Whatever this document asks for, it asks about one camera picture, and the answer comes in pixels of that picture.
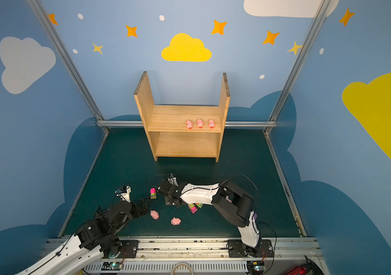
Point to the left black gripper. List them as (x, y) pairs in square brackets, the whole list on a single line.
[(138, 208)]

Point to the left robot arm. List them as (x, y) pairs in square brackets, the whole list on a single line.
[(94, 240)]

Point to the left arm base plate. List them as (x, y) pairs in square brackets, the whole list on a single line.
[(124, 249)]

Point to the pink pig toy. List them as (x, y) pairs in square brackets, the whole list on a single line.
[(189, 124), (211, 124), (175, 221), (154, 214), (200, 123)]

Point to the pink cab green truck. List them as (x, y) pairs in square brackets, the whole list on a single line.
[(152, 193)]

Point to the wooden shelf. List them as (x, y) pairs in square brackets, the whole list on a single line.
[(165, 125)]

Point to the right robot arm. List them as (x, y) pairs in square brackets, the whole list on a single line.
[(230, 200)]

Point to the magenta green toy truck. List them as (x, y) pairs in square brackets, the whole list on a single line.
[(192, 208)]

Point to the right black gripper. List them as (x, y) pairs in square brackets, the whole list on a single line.
[(167, 192)]

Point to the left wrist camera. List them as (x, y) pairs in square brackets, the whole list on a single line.
[(124, 193)]

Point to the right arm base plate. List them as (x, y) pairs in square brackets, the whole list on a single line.
[(236, 249)]

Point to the red black tool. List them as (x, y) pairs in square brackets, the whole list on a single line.
[(309, 268)]

